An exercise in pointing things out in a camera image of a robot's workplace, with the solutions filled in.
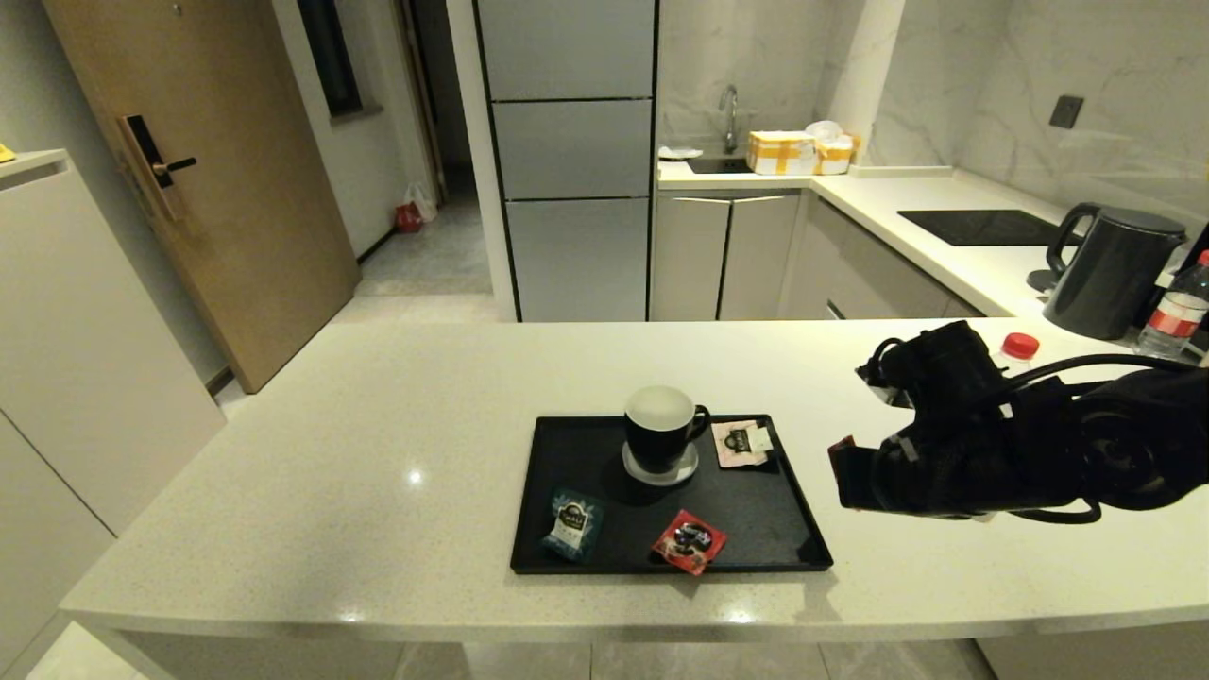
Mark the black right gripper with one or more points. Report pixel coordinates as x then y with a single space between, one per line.
954 472

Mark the black rectangular serving tray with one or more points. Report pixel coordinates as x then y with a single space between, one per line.
756 515

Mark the clear water bottle red cap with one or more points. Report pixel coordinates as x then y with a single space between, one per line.
1020 346
1176 316

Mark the teal tea sachet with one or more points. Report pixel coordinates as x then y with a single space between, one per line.
571 524

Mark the beige tea sachet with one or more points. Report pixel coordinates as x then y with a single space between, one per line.
732 453

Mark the black electric kettle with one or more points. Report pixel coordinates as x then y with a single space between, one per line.
1110 283

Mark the white round saucer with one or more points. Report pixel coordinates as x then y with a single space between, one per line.
676 475

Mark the grey drawer cabinet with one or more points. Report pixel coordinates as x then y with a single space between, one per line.
869 272

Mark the black mug white inside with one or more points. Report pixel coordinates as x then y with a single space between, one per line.
652 444

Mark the grey cabinet door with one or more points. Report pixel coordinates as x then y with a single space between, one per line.
760 258
689 258

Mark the black induction cooktop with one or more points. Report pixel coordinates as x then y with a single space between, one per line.
982 228

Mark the small yellow white box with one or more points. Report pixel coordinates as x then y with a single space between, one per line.
834 157

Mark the large yellow white box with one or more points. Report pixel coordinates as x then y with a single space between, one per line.
780 154

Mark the dark kitchen sink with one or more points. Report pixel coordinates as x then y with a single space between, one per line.
718 165

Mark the white crumpled bag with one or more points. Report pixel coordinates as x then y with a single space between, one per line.
823 130

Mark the white cloth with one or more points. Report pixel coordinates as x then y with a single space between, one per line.
678 152

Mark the chrome kitchen faucet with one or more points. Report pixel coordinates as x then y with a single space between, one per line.
729 116

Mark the grey tall refrigerator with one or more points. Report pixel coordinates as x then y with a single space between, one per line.
576 161

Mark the white plastic bag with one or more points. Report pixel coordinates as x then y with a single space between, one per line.
423 198

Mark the red bag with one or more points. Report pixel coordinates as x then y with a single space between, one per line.
408 219

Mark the dark narrow window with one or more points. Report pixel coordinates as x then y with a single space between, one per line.
331 57

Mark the brown wooden door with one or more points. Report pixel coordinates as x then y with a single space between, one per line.
217 189

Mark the white tall cabinet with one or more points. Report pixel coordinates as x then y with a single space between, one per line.
85 378

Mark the yellow small object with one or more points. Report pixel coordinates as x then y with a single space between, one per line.
7 153

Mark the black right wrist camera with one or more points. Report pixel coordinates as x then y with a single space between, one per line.
935 368

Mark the dark wall socket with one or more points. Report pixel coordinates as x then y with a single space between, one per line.
1066 111

